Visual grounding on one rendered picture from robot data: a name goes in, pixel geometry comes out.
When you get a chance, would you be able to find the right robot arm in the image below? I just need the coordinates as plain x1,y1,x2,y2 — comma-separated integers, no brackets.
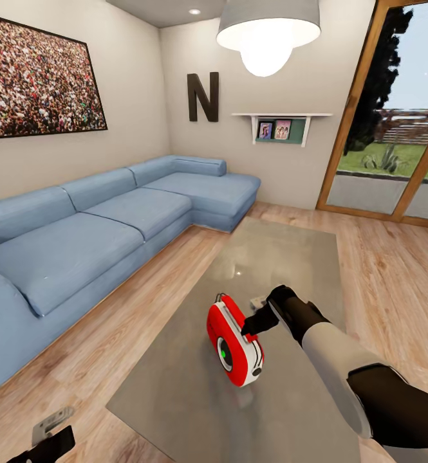
241,285,428,463

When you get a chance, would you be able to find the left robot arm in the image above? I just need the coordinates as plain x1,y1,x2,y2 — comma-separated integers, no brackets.
6,406,75,463

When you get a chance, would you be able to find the radio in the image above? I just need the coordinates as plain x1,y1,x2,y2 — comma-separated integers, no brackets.
207,294,264,387

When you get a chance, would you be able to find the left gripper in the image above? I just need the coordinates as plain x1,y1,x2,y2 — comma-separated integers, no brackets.
33,425,75,463

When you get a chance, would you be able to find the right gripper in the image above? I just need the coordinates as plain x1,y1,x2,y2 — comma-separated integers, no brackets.
241,308,278,336

